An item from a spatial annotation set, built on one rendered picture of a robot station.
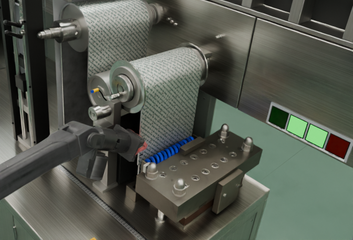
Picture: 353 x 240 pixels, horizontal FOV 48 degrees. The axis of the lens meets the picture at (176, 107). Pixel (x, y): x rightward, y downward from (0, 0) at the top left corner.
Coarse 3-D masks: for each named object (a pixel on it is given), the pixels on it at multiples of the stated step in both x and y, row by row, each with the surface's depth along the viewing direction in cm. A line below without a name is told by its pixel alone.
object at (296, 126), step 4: (292, 116) 112; (292, 120) 112; (296, 120) 111; (300, 120) 110; (288, 124) 113; (292, 124) 113; (296, 124) 112; (300, 124) 111; (304, 124) 110; (288, 128) 114; (292, 128) 113; (296, 128) 112; (300, 128) 111; (304, 128) 110; (292, 132) 113; (296, 132) 112; (300, 132) 111; (300, 136) 112
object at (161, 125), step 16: (192, 96) 121; (144, 112) 107; (160, 112) 113; (176, 112) 119; (192, 112) 125; (144, 128) 110; (160, 128) 116; (176, 128) 122; (192, 128) 129; (160, 144) 119; (144, 160) 117
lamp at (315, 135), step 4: (312, 128) 109; (316, 128) 108; (308, 132) 110; (312, 132) 109; (316, 132) 108; (320, 132) 107; (324, 132) 106; (308, 136) 110; (312, 136) 109; (316, 136) 108; (320, 136) 108; (324, 136) 107; (308, 140) 110; (312, 140) 110; (316, 140) 109; (320, 140) 108; (324, 140) 107; (316, 144) 109; (320, 144) 108
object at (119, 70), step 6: (114, 72) 108; (120, 72) 106; (126, 72) 104; (132, 72) 103; (132, 78) 103; (138, 84) 103; (138, 90) 103; (138, 96) 104; (126, 102) 108; (132, 102) 106; (138, 102) 105
